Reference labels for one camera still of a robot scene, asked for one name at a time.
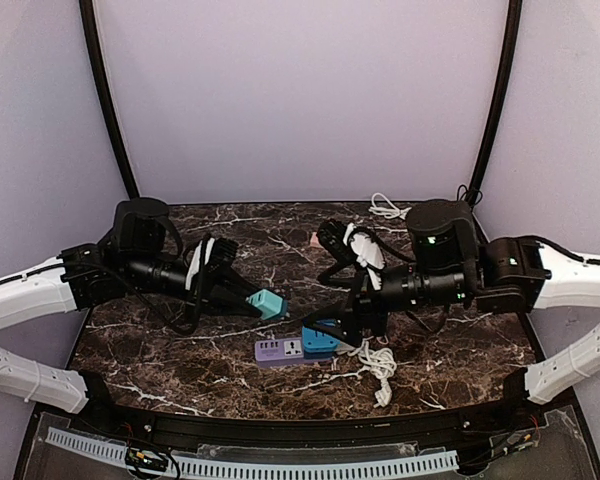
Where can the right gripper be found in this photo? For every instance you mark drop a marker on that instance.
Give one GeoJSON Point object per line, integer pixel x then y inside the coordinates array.
{"type": "Point", "coordinates": [362, 307]}

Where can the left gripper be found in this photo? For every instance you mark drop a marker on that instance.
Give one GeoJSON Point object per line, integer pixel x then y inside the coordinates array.
{"type": "Point", "coordinates": [212, 288]}

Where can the small teal plug adapter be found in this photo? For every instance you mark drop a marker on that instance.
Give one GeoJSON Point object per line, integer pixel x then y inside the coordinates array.
{"type": "Point", "coordinates": [271, 305]}

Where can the blue adapter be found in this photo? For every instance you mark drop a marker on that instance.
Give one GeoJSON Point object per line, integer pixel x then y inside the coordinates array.
{"type": "Point", "coordinates": [316, 342]}

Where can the purple power strip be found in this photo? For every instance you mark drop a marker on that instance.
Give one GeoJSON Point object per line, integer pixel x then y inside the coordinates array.
{"type": "Point", "coordinates": [279, 352]}

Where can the white charger cube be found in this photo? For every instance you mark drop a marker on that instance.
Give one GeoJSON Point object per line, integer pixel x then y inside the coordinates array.
{"type": "Point", "coordinates": [347, 349]}

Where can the dark blue cube socket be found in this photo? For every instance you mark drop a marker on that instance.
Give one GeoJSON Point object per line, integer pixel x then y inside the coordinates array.
{"type": "Point", "coordinates": [318, 356]}

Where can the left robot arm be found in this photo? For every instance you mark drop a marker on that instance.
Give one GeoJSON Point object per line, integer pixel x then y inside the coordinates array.
{"type": "Point", "coordinates": [142, 254]}

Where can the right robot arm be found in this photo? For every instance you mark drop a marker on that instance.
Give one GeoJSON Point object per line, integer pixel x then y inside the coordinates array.
{"type": "Point", "coordinates": [448, 267]}

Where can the pink charger cube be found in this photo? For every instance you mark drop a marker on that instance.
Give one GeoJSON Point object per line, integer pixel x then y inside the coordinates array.
{"type": "Point", "coordinates": [314, 241]}

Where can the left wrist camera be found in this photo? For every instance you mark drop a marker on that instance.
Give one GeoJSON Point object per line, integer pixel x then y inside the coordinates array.
{"type": "Point", "coordinates": [215, 254]}

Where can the white slotted cable duct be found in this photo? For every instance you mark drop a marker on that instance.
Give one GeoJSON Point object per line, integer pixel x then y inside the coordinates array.
{"type": "Point", "coordinates": [236, 463]}

